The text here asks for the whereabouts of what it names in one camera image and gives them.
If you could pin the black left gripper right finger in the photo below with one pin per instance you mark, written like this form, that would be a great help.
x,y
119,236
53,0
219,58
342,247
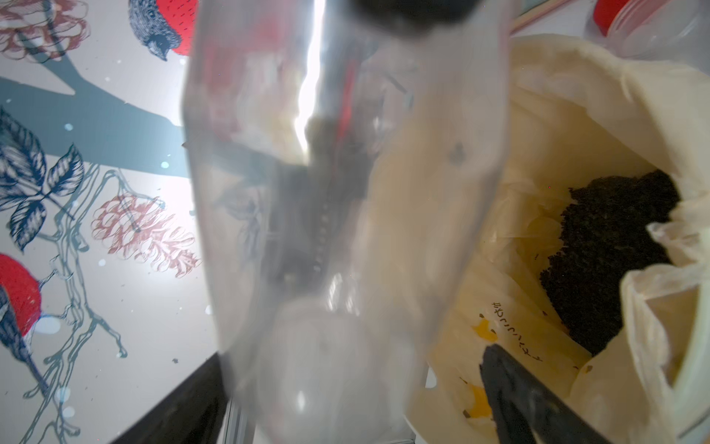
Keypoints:
x,y
524,409

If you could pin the red-lidded glass jar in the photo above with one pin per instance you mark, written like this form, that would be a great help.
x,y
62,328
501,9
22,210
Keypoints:
x,y
343,157

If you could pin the red jar lid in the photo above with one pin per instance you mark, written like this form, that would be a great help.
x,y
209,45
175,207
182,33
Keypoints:
x,y
605,12

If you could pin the yellowish bin liner bag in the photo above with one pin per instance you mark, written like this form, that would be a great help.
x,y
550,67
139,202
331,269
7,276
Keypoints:
x,y
593,267

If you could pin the glass jar with tea leaves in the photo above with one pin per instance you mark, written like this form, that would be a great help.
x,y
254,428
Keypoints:
x,y
658,30

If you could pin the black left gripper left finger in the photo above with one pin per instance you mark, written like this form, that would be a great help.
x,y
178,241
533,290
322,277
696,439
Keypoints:
x,y
192,413

